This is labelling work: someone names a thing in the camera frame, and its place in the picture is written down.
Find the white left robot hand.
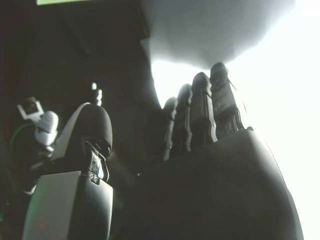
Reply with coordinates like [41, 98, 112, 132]
[21, 61, 305, 240]

